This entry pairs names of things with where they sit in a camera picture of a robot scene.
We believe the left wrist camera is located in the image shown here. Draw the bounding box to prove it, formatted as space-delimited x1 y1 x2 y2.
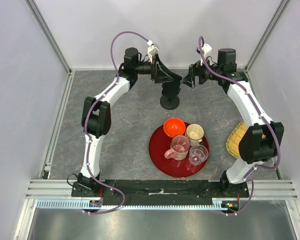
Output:
147 40 160 62

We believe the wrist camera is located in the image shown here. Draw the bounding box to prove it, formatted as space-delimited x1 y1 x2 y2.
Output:
147 40 160 62
196 43 212 61

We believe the right aluminium frame post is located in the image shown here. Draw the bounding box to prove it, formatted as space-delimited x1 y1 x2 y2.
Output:
244 0 291 73

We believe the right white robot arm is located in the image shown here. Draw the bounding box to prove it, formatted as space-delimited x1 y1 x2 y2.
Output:
182 44 284 197

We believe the woven bamboo basket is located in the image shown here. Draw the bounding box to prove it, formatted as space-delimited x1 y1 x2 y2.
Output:
225 120 268 159

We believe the front aluminium frame rail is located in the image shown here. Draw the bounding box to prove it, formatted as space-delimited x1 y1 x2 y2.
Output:
26 179 298 200

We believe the round red tray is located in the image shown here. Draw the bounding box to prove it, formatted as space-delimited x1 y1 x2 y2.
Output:
148 124 210 178

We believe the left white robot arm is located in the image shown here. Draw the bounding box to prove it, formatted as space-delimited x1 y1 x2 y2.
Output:
71 47 182 197

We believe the left aluminium frame post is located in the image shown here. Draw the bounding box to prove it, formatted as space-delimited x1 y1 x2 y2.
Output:
25 0 72 75

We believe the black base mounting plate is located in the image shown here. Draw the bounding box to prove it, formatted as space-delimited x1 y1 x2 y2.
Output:
71 179 250 206

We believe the aluminium frame post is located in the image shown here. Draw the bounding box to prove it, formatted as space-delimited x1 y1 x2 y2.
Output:
244 0 291 73
25 0 72 75

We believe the pink patterned mug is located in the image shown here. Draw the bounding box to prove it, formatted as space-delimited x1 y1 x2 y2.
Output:
164 135 191 161

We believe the orange bowl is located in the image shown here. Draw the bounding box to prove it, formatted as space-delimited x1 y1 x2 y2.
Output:
163 117 186 138

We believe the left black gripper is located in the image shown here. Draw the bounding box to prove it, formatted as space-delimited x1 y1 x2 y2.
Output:
134 54 173 85

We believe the cream ceramic mug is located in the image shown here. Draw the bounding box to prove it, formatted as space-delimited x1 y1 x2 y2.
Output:
185 123 205 147

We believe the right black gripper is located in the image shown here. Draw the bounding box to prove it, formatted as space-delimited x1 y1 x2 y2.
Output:
180 54 223 89

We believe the black smartphone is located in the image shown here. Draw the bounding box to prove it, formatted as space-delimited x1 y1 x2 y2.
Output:
161 74 182 99

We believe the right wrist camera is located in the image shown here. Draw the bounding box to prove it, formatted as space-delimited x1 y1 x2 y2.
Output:
196 43 212 61

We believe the slotted cable duct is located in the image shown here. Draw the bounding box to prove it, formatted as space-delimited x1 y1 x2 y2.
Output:
36 197 241 210

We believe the black phone stand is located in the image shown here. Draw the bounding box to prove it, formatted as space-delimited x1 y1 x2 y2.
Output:
159 89 180 110

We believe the clear glass tumbler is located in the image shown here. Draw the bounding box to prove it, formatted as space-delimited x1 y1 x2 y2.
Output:
188 145 209 166

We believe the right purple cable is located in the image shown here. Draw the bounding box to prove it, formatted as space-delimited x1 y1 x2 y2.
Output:
197 35 282 217

